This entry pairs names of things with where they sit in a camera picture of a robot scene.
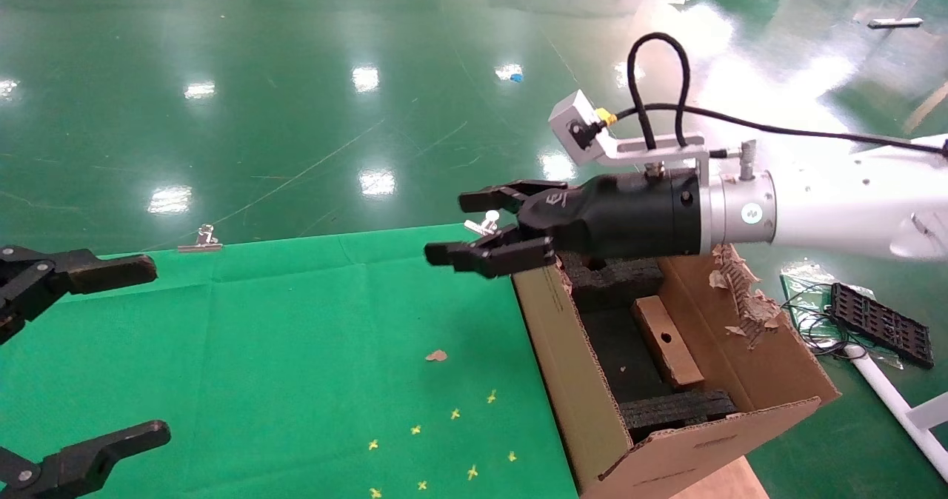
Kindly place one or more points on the black foam strip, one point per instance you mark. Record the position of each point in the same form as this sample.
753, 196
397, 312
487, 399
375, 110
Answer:
674, 410

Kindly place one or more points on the white pole stand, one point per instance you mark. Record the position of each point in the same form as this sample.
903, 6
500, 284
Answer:
889, 395

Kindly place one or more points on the small cardboard scrap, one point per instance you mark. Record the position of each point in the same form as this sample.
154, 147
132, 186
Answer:
437, 355

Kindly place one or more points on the notched black foam block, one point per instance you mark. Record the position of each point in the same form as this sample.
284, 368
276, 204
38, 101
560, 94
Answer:
615, 280

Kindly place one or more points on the black plastic grid tray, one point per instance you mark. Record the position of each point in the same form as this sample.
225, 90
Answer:
881, 325

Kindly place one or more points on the large open brown carton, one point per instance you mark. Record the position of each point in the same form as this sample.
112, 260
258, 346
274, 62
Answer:
770, 366

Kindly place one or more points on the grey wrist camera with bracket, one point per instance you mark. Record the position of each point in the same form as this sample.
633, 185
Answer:
574, 125

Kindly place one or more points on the brown cardboard sheet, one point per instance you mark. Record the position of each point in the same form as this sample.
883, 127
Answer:
666, 343

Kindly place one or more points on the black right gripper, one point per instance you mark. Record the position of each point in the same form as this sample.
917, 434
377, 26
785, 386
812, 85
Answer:
629, 214

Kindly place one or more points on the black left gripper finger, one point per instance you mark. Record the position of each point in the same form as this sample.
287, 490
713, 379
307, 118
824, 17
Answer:
96, 454
104, 269

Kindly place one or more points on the white bar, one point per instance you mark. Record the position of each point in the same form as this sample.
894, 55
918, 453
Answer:
896, 23

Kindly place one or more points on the clear bag with green tint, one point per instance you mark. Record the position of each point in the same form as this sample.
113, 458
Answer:
803, 277

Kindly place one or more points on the silver binder clip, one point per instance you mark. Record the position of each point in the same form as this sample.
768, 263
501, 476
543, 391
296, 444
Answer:
201, 243
485, 225

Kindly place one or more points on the black foam bottom sheet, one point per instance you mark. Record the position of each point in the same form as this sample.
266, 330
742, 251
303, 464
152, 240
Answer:
615, 358

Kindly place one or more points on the green tablecloth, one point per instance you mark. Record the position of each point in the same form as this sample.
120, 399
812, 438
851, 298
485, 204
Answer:
296, 336

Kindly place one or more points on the wooden strip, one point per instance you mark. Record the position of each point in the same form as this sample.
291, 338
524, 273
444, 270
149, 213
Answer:
926, 106

